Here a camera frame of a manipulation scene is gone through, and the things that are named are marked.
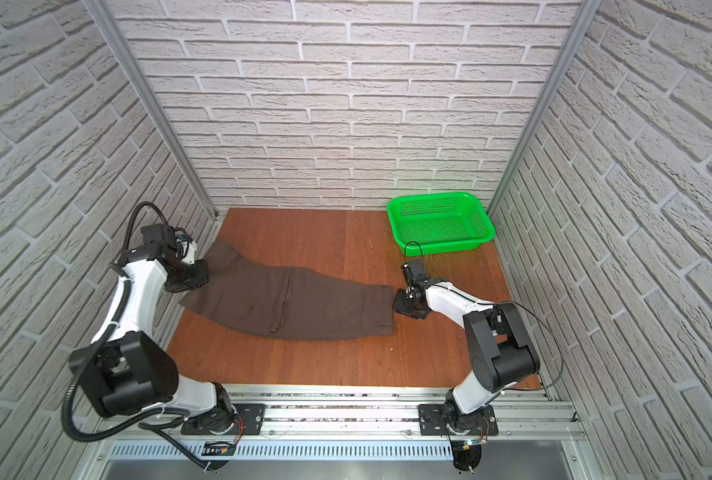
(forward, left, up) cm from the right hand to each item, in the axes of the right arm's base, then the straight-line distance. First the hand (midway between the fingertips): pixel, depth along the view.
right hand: (400, 305), depth 93 cm
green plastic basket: (+36, -22, -1) cm, 42 cm away
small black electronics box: (-33, +51, -4) cm, 61 cm away
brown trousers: (+4, +36, 0) cm, 36 cm away
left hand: (+7, +57, +15) cm, 59 cm away
